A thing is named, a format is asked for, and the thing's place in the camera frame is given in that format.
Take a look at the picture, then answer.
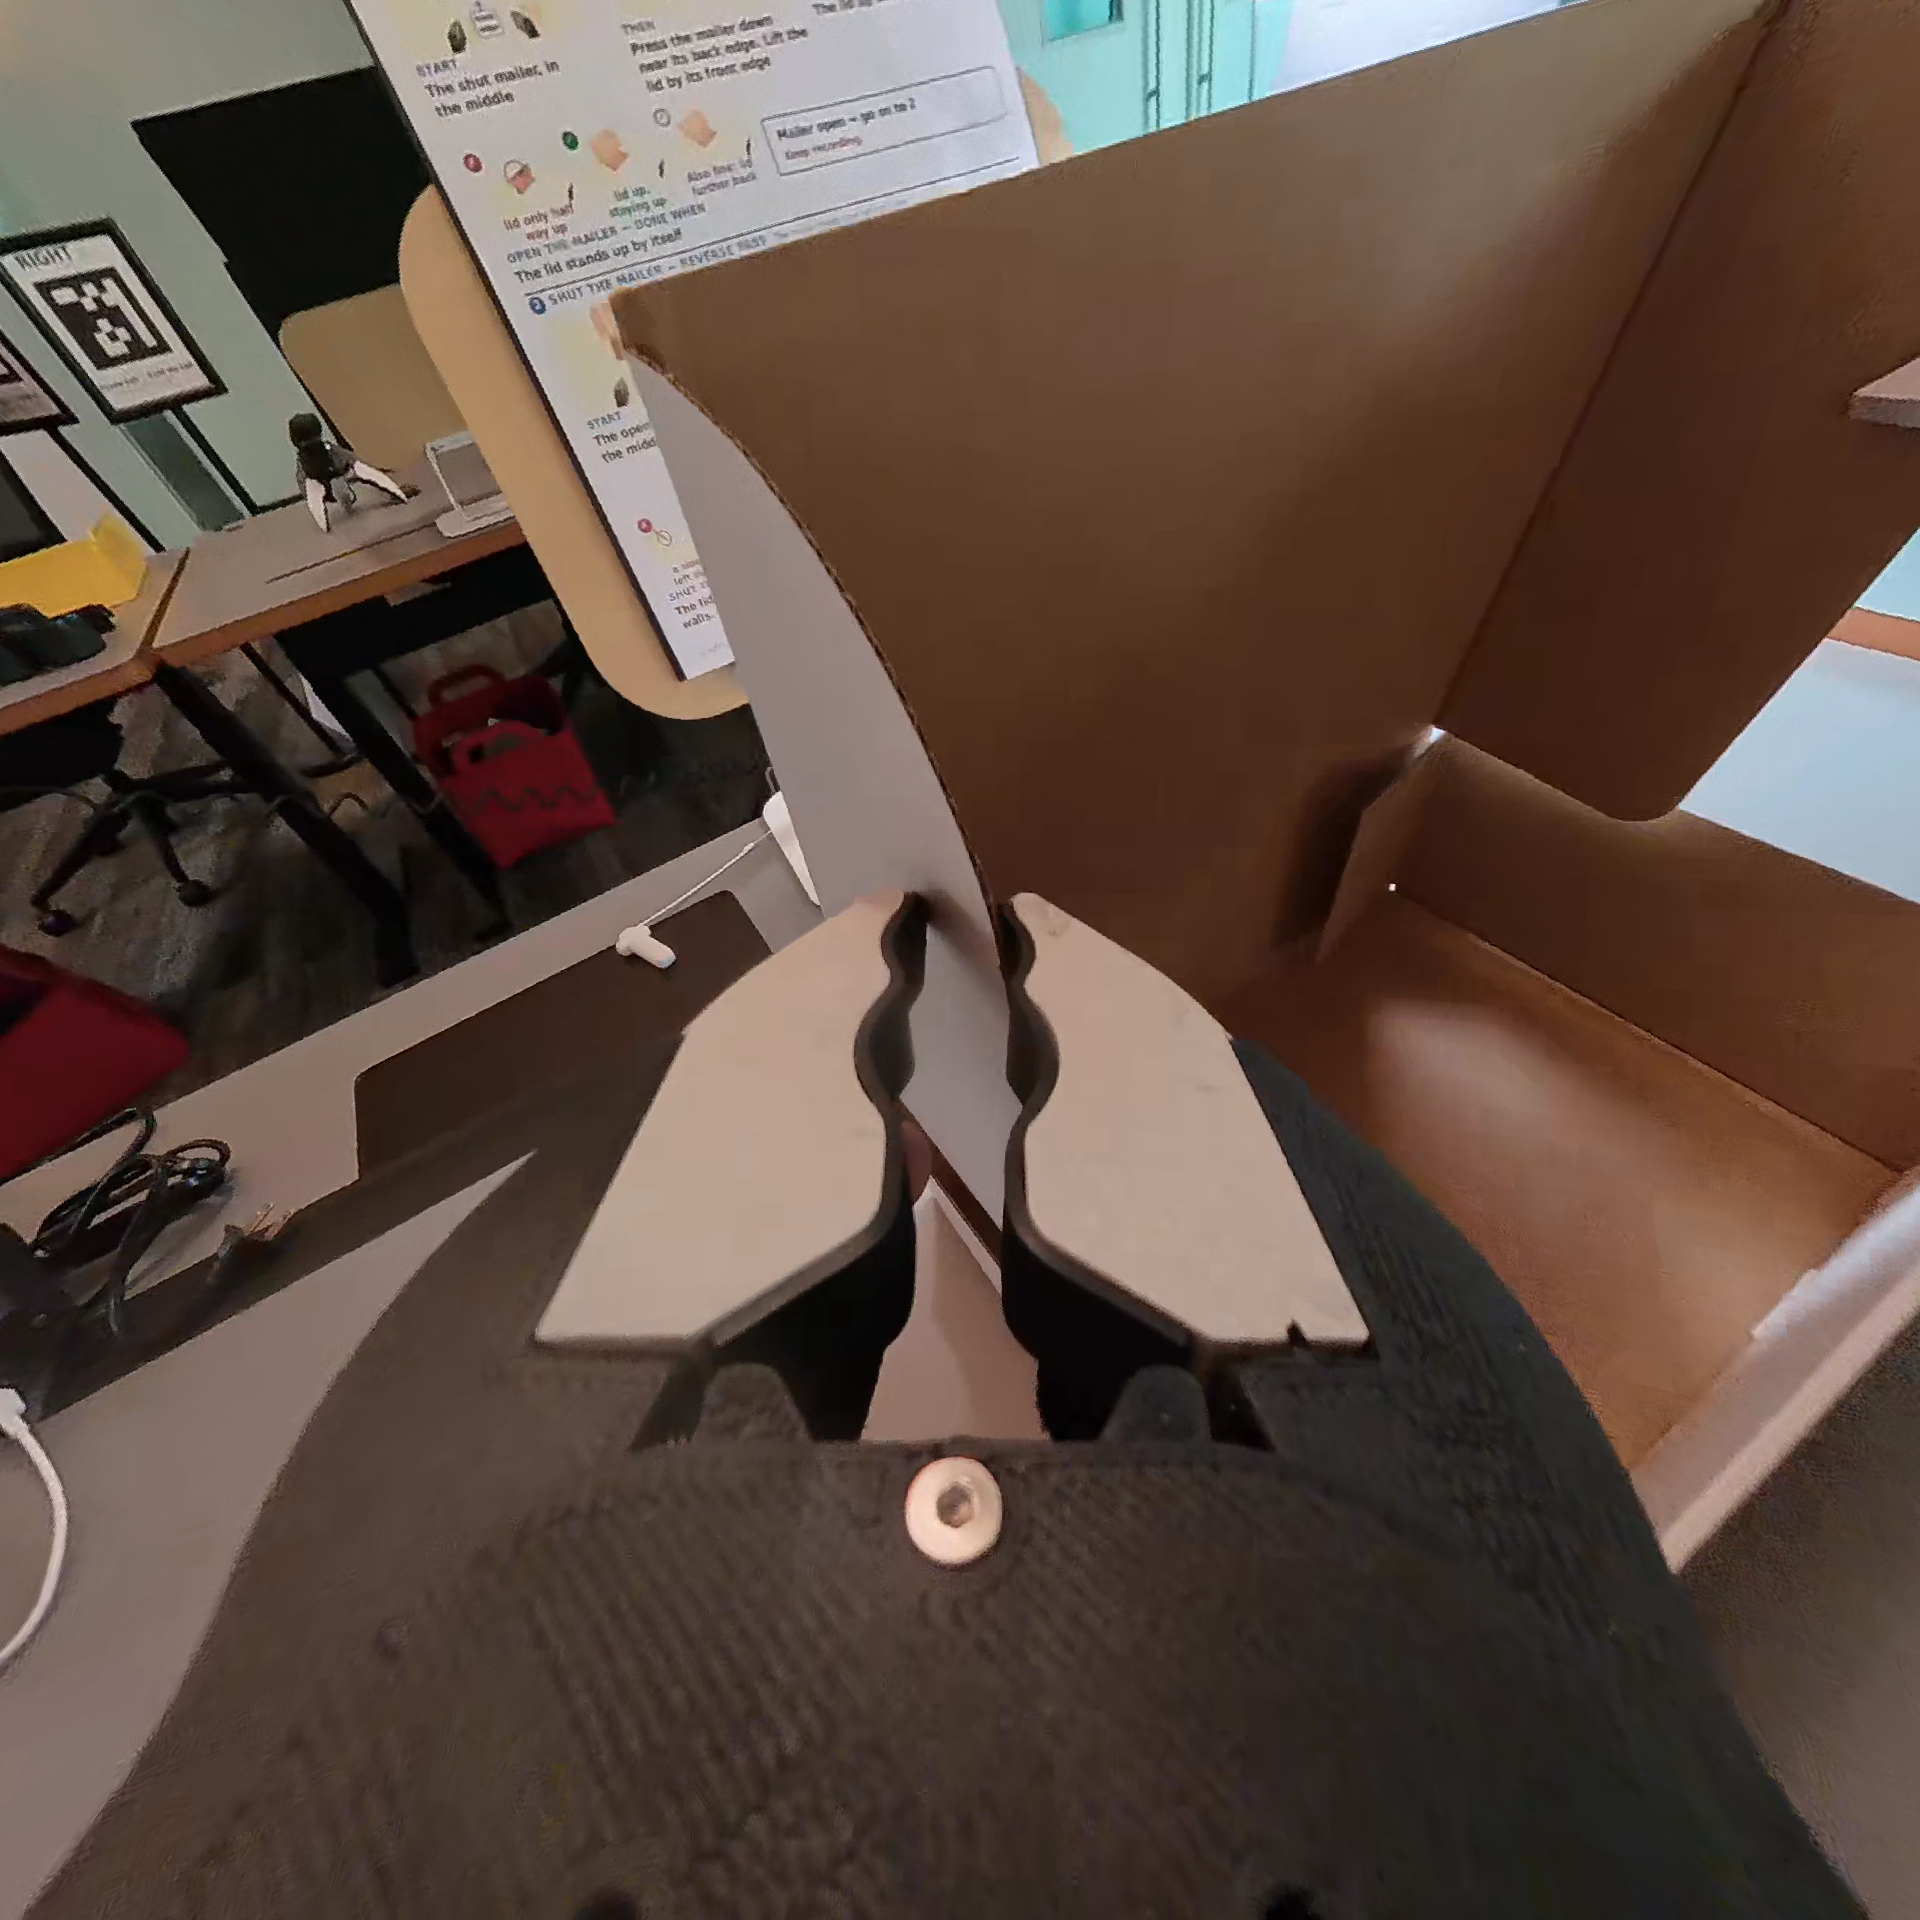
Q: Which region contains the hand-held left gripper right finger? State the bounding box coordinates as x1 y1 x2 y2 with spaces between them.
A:
997 891 1373 1444

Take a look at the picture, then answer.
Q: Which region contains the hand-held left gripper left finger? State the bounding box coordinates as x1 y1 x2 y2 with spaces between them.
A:
532 891 929 1444

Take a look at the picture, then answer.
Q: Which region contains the cardboard box with lid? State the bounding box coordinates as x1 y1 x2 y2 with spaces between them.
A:
608 0 1920 1568

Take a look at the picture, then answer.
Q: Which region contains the black desk mat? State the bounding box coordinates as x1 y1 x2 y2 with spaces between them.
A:
352 886 782 1187

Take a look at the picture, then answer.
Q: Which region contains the red felt bag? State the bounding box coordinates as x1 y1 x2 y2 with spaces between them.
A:
0 941 192 1179
412 663 620 873

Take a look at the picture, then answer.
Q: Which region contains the small white stand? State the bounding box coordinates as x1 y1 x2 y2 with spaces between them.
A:
422 432 523 540

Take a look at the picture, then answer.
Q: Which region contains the grey-topped table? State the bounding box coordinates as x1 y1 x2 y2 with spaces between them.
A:
150 481 549 975

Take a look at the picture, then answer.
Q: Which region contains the black office chair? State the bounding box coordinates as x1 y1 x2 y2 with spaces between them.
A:
0 697 219 940

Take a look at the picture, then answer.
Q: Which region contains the idle hand-held gripper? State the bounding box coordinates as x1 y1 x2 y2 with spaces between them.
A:
289 411 418 529

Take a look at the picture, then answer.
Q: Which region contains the wooden board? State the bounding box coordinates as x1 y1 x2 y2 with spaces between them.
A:
277 297 467 452

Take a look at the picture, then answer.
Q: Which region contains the yellow bin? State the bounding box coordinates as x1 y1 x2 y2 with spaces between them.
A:
0 515 148 620

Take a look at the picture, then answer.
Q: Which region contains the printed instruction sheet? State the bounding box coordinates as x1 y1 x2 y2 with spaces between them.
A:
347 0 1045 681

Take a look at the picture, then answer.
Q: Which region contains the black and white tag sign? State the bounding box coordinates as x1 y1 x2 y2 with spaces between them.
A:
0 329 80 440
0 217 232 430

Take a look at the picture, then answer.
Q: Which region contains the thin white plug cable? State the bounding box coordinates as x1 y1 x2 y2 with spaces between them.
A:
616 832 774 964

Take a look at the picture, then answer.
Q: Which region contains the black power cable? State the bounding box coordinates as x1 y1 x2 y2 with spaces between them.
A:
0 1107 296 1404

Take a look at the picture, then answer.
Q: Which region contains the black wall panel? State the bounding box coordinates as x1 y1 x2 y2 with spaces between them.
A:
132 102 436 349

